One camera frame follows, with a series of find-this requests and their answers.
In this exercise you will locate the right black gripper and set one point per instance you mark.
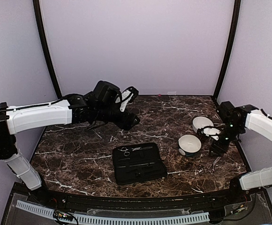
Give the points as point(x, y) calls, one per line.
point(217, 147)

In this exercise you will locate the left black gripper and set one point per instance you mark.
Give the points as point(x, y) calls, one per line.
point(126, 123)

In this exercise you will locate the silver scissors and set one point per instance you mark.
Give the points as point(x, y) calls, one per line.
point(211, 168)
point(126, 151)

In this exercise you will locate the black zippered tool case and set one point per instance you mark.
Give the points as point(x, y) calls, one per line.
point(141, 160)

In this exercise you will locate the black hair clip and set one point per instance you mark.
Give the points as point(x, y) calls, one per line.
point(139, 175)

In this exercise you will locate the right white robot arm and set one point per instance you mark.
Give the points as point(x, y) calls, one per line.
point(237, 120)

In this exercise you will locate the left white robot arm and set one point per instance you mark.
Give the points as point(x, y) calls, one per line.
point(69, 109)

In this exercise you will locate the plain white bowl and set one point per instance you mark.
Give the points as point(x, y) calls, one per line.
point(201, 122)

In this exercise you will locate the white and teal bowl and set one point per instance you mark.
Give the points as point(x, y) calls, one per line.
point(189, 145)

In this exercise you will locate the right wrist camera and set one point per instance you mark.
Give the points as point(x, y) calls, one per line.
point(225, 110)

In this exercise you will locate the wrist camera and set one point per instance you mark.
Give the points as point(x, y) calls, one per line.
point(106, 92)
point(225, 110)

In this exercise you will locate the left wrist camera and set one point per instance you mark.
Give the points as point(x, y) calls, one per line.
point(106, 92)

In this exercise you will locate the black front rail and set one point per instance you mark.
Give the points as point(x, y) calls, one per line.
point(251, 208)

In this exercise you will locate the white slotted cable duct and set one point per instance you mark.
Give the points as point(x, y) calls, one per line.
point(109, 217)

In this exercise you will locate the left black frame post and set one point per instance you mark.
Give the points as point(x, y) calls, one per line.
point(45, 48)

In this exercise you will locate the black frame post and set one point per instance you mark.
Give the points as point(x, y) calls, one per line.
point(228, 50)
point(45, 48)

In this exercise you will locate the right black frame post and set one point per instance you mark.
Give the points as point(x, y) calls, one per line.
point(228, 50)

